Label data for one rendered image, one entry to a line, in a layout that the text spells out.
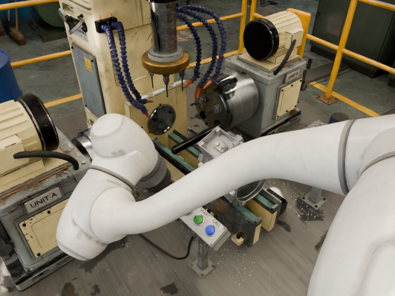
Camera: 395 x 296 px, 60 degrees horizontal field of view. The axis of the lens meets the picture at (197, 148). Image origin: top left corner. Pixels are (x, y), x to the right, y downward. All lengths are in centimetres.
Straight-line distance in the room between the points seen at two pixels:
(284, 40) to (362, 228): 144
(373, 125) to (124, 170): 46
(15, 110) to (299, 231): 105
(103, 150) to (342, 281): 53
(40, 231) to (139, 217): 62
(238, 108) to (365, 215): 124
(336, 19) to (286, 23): 301
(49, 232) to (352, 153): 96
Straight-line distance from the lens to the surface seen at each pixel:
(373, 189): 32
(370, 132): 43
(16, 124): 104
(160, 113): 150
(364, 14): 448
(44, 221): 115
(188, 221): 104
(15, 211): 110
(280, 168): 48
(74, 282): 129
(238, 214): 124
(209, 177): 53
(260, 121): 170
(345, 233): 30
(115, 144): 68
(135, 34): 146
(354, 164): 43
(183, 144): 135
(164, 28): 125
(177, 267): 126
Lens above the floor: 186
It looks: 39 degrees down
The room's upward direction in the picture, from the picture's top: straight up
